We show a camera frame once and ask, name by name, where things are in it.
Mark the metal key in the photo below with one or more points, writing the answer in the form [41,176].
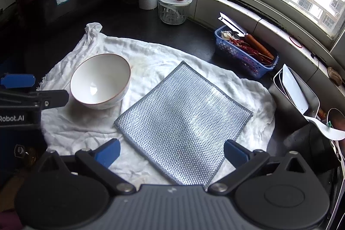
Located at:
[21,151]

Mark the stainless steel container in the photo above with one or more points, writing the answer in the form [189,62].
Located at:
[310,95]

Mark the white metal peeler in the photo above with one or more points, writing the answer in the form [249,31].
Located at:
[231,24]

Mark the blue plastic basket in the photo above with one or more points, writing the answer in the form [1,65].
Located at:
[237,57]

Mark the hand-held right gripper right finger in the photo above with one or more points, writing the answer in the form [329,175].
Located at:
[235,151]

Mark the garlic bulb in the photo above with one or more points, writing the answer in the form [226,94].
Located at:
[226,35]

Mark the white ceramic bowl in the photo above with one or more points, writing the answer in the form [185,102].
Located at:
[99,79]

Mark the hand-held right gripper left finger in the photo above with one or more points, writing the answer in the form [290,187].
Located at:
[109,152]

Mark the silver mesh dishcloth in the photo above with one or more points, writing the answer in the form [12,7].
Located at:
[183,116]

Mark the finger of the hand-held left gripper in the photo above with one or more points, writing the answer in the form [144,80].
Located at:
[17,81]
[52,98]

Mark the glass jar with lid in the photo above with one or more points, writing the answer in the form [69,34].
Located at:
[174,10]

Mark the brown ginger piece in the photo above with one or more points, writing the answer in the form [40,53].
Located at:
[334,76]

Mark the white cotton cloth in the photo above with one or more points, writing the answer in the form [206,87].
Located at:
[80,126]

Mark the dried red chilies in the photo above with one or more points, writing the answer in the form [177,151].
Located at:
[246,48]

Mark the orange carrot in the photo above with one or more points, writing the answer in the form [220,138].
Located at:
[258,46]

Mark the red rubber band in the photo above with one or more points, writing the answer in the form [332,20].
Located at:
[295,41]

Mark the white plastic board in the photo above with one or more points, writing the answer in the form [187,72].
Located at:
[293,90]

